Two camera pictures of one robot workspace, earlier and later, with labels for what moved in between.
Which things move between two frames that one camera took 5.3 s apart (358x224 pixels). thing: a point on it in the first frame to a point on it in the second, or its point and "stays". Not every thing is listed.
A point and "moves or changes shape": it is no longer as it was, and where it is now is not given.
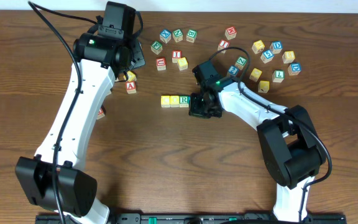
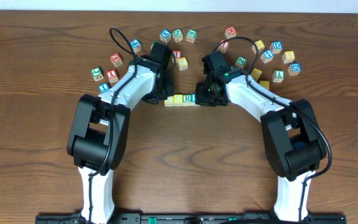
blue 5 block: [266, 56] stays
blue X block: [165, 35] stays
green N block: [178, 35] stays
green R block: [184, 101] moves or changes shape
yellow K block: [263, 86] stays
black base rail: [202, 218] stays
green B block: [191, 35] stays
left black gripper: [138, 57] to [159, 96]
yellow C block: [165, 101] moves or changes shape
